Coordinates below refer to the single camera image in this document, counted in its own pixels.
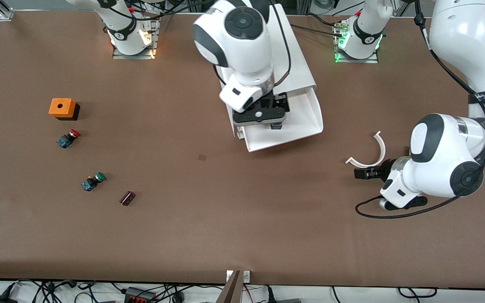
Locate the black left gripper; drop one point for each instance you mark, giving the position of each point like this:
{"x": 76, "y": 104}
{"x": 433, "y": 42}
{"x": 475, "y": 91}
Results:
{"x": 386, "y": 168}

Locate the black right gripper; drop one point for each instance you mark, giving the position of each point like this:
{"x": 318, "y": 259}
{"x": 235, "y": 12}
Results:
{"x": 279, "y": 102}

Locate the yellow push button switch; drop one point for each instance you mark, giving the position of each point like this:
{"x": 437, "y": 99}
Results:
{"x": 277, "y": 126}

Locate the white plastic drawer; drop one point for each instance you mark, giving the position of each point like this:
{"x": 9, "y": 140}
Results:
{"x": 305, "y": 122}

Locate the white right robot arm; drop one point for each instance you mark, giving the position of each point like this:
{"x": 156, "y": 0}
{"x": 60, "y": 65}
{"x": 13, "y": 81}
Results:
{"x": 242, "y": 46}

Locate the white drawer cabinet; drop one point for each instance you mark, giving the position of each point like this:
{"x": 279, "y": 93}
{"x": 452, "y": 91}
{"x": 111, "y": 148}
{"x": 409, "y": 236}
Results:
{"x": 297, "y": 63}

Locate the white curved plastic strip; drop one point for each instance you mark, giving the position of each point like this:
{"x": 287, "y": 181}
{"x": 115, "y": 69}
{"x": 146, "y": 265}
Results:
{"x": 382, "y": 151}

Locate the black plug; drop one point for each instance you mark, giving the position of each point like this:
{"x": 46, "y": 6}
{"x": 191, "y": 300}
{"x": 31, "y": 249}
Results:
{"x": 270, "y": 294}

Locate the dark maroon cylindrical capacitor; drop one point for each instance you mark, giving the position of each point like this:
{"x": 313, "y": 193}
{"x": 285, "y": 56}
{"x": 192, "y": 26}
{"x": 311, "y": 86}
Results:
{"x": 127, "y": 198}

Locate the black orange power strip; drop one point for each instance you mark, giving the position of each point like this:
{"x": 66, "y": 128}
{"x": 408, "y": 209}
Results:
{"x": 139, "y": 294}

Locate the black power adapter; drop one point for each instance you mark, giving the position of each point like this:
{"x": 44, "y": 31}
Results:
{"x": 0, "y": 299}

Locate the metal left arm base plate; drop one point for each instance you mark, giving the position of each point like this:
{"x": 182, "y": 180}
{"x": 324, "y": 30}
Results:
{"x": 369, "y": 60}

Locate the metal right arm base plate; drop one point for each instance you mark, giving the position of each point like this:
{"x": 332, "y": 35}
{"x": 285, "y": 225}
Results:
{"x": 141, "y": 56}

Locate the white mounting bracket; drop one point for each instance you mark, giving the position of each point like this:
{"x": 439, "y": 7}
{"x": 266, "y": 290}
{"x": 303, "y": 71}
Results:
{"x": 246, "y": 276}

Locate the brown wooden post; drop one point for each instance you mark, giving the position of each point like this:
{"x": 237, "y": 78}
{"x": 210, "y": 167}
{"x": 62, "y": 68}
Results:
{"x": 230, "y": 292}

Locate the green push button switch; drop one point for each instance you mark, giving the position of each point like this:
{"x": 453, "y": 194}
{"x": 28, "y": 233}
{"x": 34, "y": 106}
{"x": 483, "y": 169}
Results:
{"x": 93, "y": 182}

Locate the red push button switch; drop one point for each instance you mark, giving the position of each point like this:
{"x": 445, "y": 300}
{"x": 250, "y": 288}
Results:
{"x": 68, "y": 138}

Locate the orange button enclosure box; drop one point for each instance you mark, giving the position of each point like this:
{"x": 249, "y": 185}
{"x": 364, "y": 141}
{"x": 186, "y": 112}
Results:
{"x": 62, "y": 108}

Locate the metal table corner bracket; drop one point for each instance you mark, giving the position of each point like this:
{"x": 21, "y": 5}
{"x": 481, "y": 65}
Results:
{"x": 6, "y": 15}

